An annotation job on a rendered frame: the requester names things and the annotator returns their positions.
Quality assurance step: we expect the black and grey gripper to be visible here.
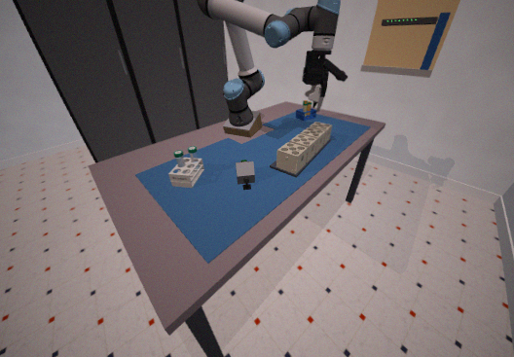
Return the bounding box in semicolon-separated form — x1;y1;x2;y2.
303;51;332;112

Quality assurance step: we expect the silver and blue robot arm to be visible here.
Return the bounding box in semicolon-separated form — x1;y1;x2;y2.
197;0;341;126

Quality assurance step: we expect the beige bucket adapter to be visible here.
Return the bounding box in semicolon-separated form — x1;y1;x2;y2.
309;122;332;146
289;134;317;162
300;127;325;153
276;142;308;174

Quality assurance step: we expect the blue tube rack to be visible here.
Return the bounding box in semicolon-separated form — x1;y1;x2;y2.
296;109;316;121

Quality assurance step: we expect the blue bench mat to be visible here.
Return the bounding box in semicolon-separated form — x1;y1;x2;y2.
135;112;370;263

